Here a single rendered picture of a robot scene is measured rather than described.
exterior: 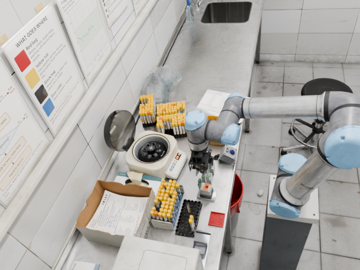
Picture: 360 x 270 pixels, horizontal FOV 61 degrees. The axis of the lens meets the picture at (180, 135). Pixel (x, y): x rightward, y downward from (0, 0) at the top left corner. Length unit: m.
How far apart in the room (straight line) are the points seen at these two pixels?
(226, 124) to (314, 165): 0.31
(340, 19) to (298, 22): 0.39
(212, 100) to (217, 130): 0.91
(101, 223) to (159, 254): 0.48
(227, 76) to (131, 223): 1.20
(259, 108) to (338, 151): 0.31
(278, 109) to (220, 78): 1.12
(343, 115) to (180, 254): 0.65
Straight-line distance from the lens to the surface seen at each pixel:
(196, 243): 1.36
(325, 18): 3.61
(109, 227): 1.48
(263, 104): 1.10
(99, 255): 1.51
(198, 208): 1.47
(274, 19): 3.58
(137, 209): 1.48
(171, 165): 1.59
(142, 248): 1.12
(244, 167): 2.70
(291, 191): 1.19
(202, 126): 1.07
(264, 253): 1.91
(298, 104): 1.06
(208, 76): 2.18
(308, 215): 1.46
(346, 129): 0.93
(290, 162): 1.32
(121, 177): 1.60
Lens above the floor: 2.18
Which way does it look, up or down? 46 degrees down
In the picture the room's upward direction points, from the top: 12 degrees counter-clockwise
